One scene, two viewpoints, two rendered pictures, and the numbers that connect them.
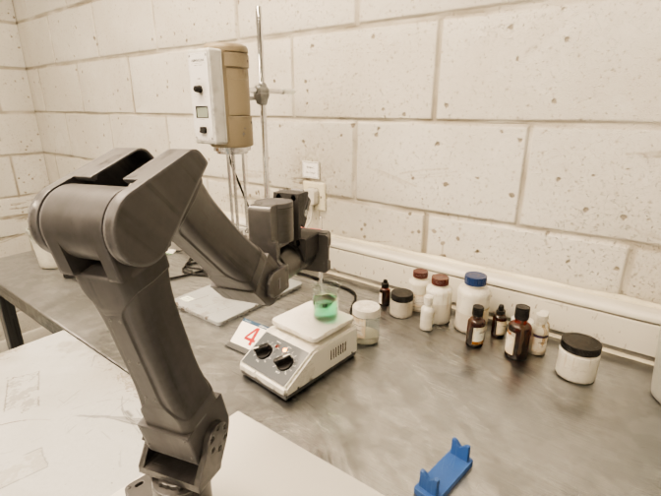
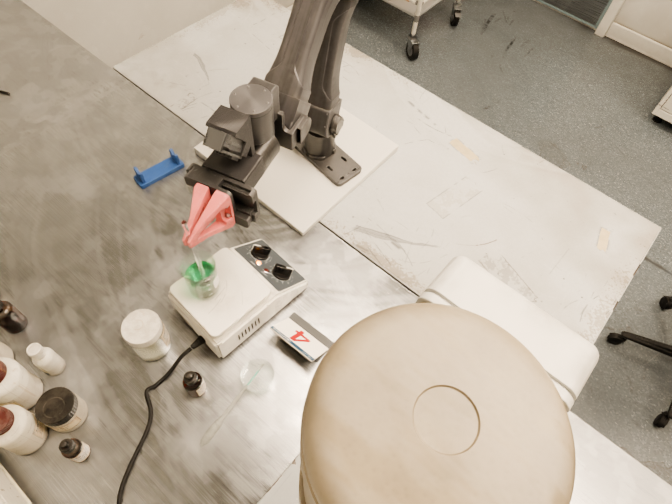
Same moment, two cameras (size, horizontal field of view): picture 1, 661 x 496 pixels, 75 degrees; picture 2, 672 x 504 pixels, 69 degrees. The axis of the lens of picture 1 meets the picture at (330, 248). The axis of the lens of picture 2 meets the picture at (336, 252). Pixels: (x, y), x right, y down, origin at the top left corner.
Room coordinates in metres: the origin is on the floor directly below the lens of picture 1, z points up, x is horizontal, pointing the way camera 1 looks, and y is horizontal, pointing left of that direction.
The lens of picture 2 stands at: (1.12, 0.19, 1.69)
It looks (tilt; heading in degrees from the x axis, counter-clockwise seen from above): 58 degrees down; 177
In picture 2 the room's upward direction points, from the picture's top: 7 degrees clockwise
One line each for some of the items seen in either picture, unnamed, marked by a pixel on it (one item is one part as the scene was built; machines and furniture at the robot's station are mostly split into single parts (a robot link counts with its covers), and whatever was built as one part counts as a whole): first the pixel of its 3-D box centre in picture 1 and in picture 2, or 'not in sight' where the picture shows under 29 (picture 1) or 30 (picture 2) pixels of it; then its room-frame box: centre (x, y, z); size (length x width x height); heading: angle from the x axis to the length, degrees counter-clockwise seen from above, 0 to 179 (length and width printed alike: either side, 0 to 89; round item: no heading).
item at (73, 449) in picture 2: (385, 291); (72, 448); (1.00, -0.14, 0.94); 0.03 x 0.03 x 0.07
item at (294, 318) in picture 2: (250, 337); (302, 335); (0.80, 0.17, 0.92); 0.09 x 0.06 x 0.04; 55
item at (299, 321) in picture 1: (313, 320); (220, 290); (0.76, 0.03, 0.98); 0.12 x 0.12 x 0.01; 49
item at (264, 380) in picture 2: not in sight; (257, 376); (0.87, 0.10, 0.91); 0.06 x 0.06 x 0.02
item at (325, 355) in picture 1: (304, 344); (236, 293); (0.74, 0.05, 0.94); 0.22 x 0.13 x 0.08; 139
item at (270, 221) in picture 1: (262, 244); (267, 116); (0.59, 0.10, 1.20); 0.12 x 0.09 x 0.12; 159
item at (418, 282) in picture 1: (419, 289); (12, 428); (0.99, -0.22, 0.95); 0.06 x 0.06 x 0.10
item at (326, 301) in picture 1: (327, 300); (199, 276); (0.76, 0.01, 1.02); 0.06 x 0.05 x 0.08; 107
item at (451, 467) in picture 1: (445, 467); (157, 167); (0.46, -0.16, 0.92); 0.10 x 0.03 x 0.04; 135
